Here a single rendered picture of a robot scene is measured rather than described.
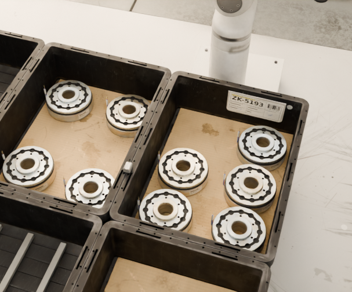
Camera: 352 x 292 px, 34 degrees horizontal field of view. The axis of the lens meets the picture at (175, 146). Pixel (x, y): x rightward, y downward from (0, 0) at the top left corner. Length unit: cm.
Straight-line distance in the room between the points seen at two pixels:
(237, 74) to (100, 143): 38
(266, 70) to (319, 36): 139
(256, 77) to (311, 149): 23
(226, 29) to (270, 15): 166
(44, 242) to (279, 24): 203
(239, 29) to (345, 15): 177
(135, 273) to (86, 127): 38
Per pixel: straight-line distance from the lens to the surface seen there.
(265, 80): 150
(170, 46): 168
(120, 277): 109
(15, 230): 117
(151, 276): 108
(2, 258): 114
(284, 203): 107
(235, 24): 132
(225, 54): 135
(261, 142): 125
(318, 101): 157
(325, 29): 294
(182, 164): 120
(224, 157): 124
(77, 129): 130
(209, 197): 117
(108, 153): 124
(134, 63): 129
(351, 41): 291
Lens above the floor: 180
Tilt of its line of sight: 51 degrees down
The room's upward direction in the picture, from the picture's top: 1 degrees clockwise
